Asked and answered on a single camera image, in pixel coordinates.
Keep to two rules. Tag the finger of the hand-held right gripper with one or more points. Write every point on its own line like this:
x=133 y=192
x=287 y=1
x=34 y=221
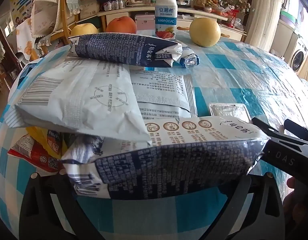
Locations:
x=299 y=130
x=274 y=131

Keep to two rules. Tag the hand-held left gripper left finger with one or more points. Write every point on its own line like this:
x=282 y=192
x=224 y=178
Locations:
x=61 y=185

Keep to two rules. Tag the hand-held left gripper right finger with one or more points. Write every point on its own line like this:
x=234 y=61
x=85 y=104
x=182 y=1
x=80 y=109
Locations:
x=254 y=187

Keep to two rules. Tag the navy white snack bag front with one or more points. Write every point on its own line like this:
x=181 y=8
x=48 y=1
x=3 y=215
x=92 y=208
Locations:
x=169 y=162

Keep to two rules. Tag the navy white snack bag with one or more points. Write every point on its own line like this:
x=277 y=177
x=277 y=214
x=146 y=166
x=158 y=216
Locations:
x=118 y=47
x=169 y=162

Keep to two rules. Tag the person's right hand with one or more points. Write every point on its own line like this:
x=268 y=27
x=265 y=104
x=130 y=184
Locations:
x=291 y=183

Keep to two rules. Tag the red yellow snack wrapper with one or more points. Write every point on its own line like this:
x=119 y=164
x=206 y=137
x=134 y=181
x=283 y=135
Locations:
x=31 y=150

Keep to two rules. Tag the silver foil tray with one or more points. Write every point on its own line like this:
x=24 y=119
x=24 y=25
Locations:
x=229 y=110

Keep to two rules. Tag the washing machine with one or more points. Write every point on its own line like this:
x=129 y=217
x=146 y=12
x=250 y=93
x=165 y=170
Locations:
x=299 y=55

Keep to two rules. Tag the white plastic mailer bag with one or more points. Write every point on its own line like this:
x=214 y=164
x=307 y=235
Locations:
x=81 y=100

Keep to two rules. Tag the crumpled blue white packet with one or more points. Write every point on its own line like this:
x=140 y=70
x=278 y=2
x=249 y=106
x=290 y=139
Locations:
x=190 y=58

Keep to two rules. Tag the white curtain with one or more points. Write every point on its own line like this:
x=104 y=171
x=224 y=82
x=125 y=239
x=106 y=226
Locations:
x=264 y=15

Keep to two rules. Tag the white printed flat sachet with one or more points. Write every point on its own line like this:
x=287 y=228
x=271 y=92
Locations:
x=164 y=90

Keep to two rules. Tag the small yellow pear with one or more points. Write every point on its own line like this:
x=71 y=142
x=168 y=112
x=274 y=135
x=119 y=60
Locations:
x=205 y=31

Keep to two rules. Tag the dried flower arrangement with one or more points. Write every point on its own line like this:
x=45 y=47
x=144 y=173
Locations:
x=234 y=0

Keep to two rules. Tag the dark wooden chair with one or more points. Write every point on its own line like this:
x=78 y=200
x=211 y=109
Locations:
x=8 y=55

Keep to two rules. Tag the white orange print tablecloth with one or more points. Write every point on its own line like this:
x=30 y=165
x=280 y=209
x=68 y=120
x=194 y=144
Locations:
x=25 y=42

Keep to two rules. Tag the golden ornament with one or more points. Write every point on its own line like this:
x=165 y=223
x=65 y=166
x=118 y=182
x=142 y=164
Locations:
x=201 y=1

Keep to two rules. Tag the navy white snack bag rear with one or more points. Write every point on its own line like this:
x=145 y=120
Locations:
x=118 y=47

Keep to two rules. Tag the light wooden chair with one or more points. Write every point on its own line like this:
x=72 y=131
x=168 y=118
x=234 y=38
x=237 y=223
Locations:
x=66 y=30

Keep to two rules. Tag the large yellow pear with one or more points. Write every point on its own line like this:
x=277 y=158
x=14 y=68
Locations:
x=83 y=29

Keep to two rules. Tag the white yogurt drink bottle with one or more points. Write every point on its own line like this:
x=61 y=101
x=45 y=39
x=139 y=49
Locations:
x=166 y=12

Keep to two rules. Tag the pink case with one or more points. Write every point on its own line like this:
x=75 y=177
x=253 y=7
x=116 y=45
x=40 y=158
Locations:
x=144 y=25

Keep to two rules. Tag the red apple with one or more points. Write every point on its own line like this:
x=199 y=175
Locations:
x=121 y=25

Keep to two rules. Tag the cream television cabinet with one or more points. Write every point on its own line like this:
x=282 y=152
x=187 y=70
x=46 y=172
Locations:
x=144 y=11

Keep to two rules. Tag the teal lace chair cover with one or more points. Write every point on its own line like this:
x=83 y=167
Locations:
x=71 y=0

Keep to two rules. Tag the row of silver foil cups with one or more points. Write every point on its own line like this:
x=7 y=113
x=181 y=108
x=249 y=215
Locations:
x=113 y=5

